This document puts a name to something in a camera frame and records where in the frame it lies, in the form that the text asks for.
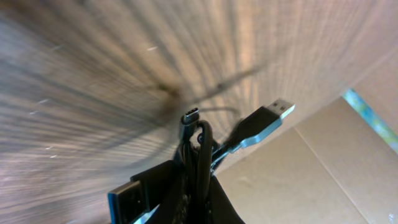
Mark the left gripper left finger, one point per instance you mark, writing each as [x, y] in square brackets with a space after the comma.
[159, 190]

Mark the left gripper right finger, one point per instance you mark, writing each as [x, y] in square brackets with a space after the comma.
[221, 210]

